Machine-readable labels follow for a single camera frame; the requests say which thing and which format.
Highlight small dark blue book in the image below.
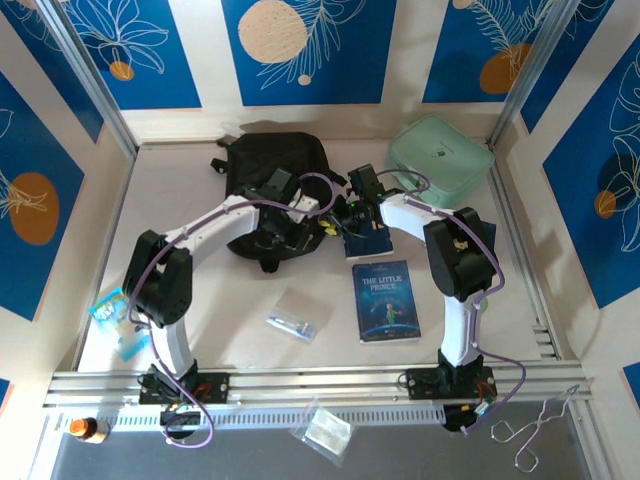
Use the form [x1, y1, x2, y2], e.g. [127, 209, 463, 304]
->
[343, 223, 395, 260]

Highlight black backpack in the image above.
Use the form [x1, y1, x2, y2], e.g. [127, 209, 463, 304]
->
[209, 130, 347, 275]

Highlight clear plastic bag with pens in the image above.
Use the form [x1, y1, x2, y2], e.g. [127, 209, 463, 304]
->
[265, 286, 334, 344]

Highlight Little Prince book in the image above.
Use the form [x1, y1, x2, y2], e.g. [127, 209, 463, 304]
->
[351, 259, 422, 345]

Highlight mint green pencil case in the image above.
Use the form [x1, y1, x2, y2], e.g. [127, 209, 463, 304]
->
[384, 115, 496, 209]

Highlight blue snack packet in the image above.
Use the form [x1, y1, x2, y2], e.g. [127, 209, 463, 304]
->
[88, 286, 152, 362]

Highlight clear zip bag beige contents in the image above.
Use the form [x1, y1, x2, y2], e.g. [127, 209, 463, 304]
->
[289, 397, 355, 469]

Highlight black electronics box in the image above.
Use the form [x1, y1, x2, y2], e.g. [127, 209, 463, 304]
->
[443, 402, 494, 434]
[159, 403, 203, 433]

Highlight amber bottle orange cap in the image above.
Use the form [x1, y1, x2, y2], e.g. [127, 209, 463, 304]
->
[68, 416, 112, 445]

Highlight aluminium rail frame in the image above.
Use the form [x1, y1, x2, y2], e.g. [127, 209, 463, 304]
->
[43, 363, 594, 409]

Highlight aluminium side rail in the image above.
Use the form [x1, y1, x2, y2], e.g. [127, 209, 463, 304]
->
[488, 149, 560, 361]

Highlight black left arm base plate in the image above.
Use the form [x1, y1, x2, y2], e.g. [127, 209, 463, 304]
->
[138, 372, 231, 405]

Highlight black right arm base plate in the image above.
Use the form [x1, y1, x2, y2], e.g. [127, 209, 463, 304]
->
[405, 367, 497, 401]

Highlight perforated white cable duct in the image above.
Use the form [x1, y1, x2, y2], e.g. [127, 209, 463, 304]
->
[47, 403, 446, 432]

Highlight aluminium corner post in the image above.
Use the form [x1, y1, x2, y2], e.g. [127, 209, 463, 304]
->
[488, 0, 585, 149]
[37, 0, 140, 157]

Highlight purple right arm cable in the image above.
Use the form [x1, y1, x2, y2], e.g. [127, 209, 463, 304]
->
[374, 168, 528, 435]

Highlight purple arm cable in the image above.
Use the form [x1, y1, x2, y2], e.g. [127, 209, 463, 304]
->
[127, 172, 337, 448]
[374, 168, 528, 435]

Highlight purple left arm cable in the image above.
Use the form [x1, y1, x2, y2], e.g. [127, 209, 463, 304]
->
[127, 172, 337, 448]

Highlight metal wire tongs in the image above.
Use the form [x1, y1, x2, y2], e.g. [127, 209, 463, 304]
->
[490, 383, 582, 473]

